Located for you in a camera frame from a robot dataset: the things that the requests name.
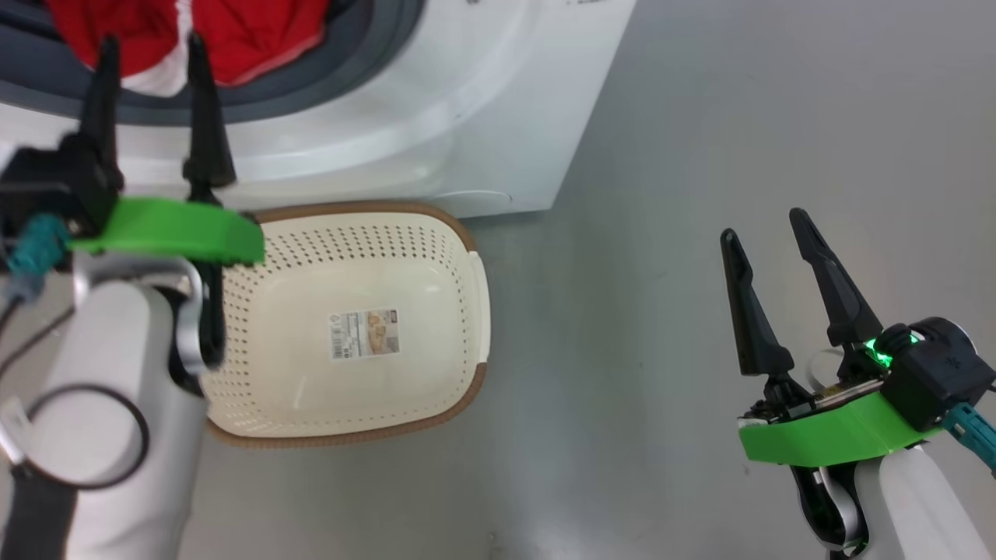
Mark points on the red and white garment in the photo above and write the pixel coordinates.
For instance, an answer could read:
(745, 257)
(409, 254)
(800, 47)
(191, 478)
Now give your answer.
(257, 39)

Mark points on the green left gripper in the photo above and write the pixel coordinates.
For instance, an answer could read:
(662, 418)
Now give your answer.
(171, 229)

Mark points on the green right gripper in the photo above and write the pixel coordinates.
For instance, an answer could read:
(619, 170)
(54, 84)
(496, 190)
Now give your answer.
(825, 435)

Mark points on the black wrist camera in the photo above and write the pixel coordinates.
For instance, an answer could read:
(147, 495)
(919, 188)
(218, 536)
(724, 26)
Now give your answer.
(54, 187)
(934, 373)

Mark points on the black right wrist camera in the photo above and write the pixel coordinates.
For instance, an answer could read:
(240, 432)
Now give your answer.
(934, 373)

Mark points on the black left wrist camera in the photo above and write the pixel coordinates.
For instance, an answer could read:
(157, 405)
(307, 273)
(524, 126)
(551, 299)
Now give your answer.
(54, 187)

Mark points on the cream perforated laundry basket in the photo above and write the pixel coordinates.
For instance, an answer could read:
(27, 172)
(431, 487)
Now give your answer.
(311, 389)

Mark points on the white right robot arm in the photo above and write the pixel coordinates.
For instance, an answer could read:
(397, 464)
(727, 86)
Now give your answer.
(910, 513)

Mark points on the printed label sticker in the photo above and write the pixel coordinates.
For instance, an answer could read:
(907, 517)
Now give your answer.
(363, 334)

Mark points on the round drain filter cover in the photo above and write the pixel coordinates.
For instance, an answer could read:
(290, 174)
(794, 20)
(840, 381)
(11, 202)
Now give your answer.
(475, 201)

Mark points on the white front-load washing machine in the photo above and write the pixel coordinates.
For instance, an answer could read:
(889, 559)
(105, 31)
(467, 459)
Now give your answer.
(436, 117)

